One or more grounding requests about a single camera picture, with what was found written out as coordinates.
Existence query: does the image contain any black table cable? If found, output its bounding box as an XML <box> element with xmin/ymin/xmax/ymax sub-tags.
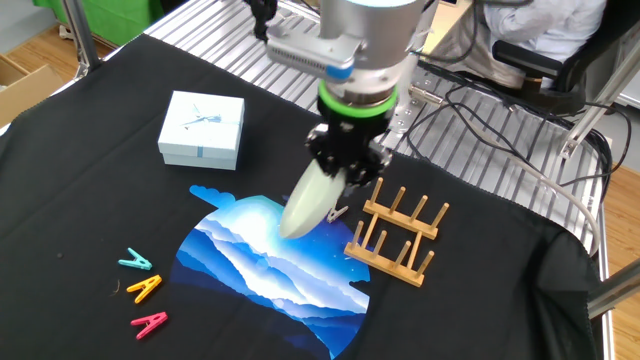
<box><xmin>404</xmin><ymin>59</ymin><xmax>634</xmax><ymax>189</ymax></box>

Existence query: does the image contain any black office chair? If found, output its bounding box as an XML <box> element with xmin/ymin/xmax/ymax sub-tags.
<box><xmin>492</xmin><ymin>0</ymin><xmax>640</xmax><ymax>114</ymax></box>

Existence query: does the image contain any grey flexible hose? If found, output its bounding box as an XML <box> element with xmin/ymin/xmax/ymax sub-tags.
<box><xmin>414</xmin><ymin>84</ymin><xmax>601</xmax><ymax>256</ymax></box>

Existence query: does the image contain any open cardboard box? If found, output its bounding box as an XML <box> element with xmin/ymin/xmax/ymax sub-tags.
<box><xmin>0</xmin><ymin>53</ymin><xmax>65</xmax><ymax>129</ymax></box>

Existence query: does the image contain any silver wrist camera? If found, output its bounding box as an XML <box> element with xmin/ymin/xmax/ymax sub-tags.
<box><xmin>266</xmin><ymin>27</ymin><xmax>362</xmax><ymax>82</ymax></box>

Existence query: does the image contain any orange clothespin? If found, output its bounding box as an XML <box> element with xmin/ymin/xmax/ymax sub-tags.
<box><xmin>126</xmin><ymin>274</ymin><xmax>163</xmax><ymax>305</ymax></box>

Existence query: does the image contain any person in white shirt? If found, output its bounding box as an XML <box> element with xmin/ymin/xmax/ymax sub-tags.
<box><xmin>434</xmin><ymin>0</ymin><xmax>609</xmax><ymax>91</ymax></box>

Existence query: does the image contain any aluminium frame post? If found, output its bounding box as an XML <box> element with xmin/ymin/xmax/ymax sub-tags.
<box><xmin>587</xmin><ymin>259</ymin><xmax>640</xmax><ymax>320</ymax></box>
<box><xmin>62</xmin><ymin>0</ymin><xmax>104</xmax><ymax>79</ymax></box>
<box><xmin>558</xmin><ymin>34</ymin><xmax>640</xmax><ymax>161</ymax></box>

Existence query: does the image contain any green fabric screen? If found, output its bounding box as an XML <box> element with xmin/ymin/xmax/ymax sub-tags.
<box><xmin>32</xmin><ymin>0</ymin><xmax>166</xmax><ymax>47</ymax></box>

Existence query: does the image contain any light blue gift box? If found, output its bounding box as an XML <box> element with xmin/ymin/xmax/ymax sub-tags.
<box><xmin>157</xmin><ymin>90</ymin><xmax>246</xmax><ymax>171</ymax></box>

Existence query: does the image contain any black cloth with blue print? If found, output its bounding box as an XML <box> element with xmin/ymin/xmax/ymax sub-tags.
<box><xmin>0</xmin><ymin>33</ymin><xmax>604</xmax><ymax>360</ymax></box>

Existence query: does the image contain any green ringed wrist flange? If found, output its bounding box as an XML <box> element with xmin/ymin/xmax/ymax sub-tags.
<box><xmin>317</xmin><ymin>79</ymin><xmax>400</xmax><ymax>120</ymax></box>

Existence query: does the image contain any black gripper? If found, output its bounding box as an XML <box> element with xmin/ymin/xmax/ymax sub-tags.
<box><xmin>305</xmin><ymin>112</ymin><xmax>396</xmax><ymax>186</ymax></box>

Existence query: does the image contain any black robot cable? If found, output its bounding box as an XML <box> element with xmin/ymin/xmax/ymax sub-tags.
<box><xmin>248</xmin><ymin>0</ymin><xmax>279</xmax><ymax>44</ymax></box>

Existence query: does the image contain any pink clothespin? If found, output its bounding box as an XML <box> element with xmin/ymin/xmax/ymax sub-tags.
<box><xmin>130</xmin><ymin>311</ymin><xmax>169</xmax><ymax>341</ymax></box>

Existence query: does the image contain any wooden dish rack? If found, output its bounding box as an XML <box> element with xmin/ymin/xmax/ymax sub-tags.
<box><xmin>343</xmin><ymin>177</ymin><xmax>450</xmax><ymax>288</ymax></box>

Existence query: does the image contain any pale green plate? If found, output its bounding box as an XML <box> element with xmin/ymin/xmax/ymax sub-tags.
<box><xmin>278</xmin><ymin>158</ymin><xmax>347</xmax><ymax>240</ymax></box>

